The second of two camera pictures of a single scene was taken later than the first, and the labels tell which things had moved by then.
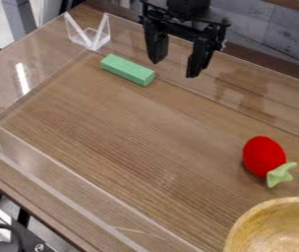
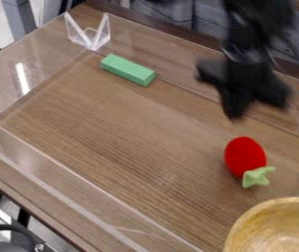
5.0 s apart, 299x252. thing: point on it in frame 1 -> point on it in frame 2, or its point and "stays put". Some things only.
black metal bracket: (25, 240) stays put
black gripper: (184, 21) -> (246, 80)
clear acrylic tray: (145, 154) stays put
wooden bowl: (278, 225) stays put
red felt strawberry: (263, 157) -> (246, 157)
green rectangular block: (132, 71) stays put
